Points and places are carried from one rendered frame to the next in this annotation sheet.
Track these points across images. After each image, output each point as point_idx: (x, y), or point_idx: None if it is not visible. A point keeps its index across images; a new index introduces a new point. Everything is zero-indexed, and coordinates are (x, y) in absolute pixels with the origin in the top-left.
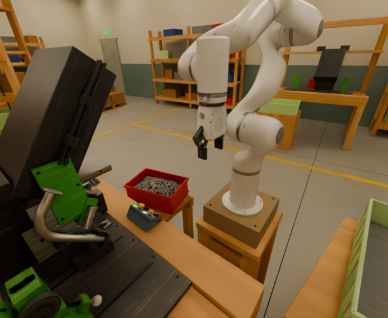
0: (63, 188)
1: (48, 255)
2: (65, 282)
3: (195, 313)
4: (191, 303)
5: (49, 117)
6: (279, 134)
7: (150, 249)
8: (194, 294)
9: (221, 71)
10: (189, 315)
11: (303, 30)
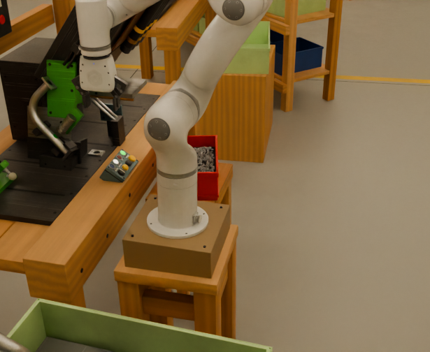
0: (60, 86)
1: (34, 135)
2: (29, 163)
3: (27, 235)
4: (35, 230)
5: (69, 22)
6: (151, 125)
7: (79, 188)
8: (44, 230)
9: (81, 28)
10: (25, 232)
11: (210, 5)
